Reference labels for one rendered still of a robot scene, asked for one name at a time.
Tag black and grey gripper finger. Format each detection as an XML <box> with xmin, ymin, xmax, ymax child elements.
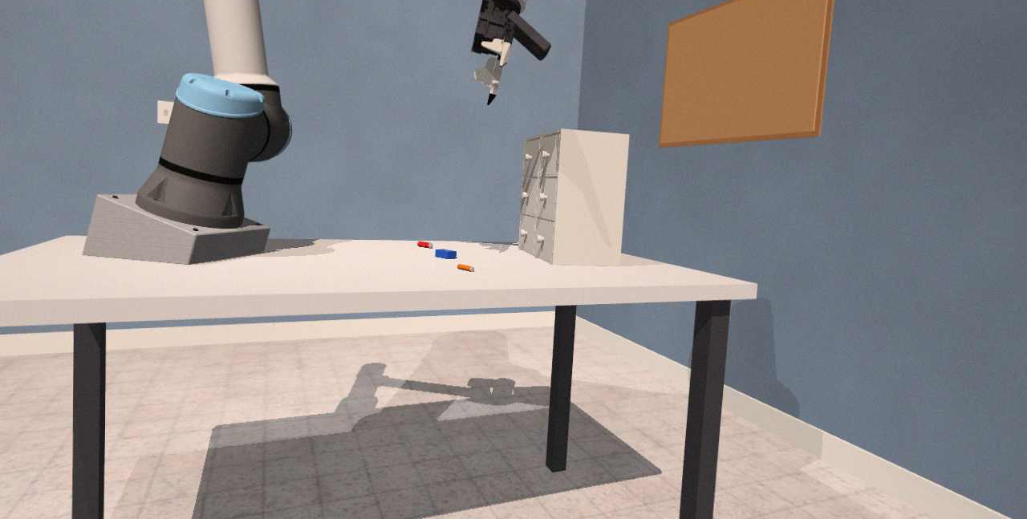
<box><xmin>474</xmin><ymin>55</ymin><xmax>503</xmax><ymax>105</ymax></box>
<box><xmin>481</xmin><ymin>25</ymin><xmax>514</xmax><ymax>67</ymax></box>

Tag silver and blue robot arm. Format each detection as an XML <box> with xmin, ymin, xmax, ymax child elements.
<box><xmin>136</xmin><ymin>0</ymin><xmax>292</xmax><ymax>229</ymax></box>

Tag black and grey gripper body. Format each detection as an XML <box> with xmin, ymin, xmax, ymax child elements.
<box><xmin>471</xmin><ymin>0</ymin><xmax>521</xmax><ymax>55</ymax></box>

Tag beige chest of drawers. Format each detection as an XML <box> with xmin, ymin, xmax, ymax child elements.
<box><xmin>518</xmin><ymin>128</ymin><xmax>629</xmax><ymax>266</ymax></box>

